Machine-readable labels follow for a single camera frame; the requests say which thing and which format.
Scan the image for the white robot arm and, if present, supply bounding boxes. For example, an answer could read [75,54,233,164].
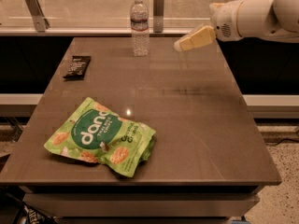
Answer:
[174,0,299,51]

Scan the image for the clear plastic water bottle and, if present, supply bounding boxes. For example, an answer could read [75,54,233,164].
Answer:
[130,0,150,57]

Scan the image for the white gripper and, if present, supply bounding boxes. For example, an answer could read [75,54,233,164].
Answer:
[174,0,244,51]

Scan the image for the glass railing panel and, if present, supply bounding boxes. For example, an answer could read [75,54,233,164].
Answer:
[0,0,232,29]

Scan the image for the black snack bar wrapper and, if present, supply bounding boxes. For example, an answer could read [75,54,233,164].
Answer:
[64,56,91,79]

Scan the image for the dark items under table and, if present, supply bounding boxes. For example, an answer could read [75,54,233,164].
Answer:
[0,187,58,224]

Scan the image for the grey table base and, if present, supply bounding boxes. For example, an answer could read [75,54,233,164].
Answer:
[24,193,259,217]

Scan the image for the left metal railing bracket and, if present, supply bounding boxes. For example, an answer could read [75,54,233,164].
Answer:
[25,0,50,32]

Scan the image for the green rice chips bag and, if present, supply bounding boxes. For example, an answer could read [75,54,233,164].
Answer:
[44,97,156,177]

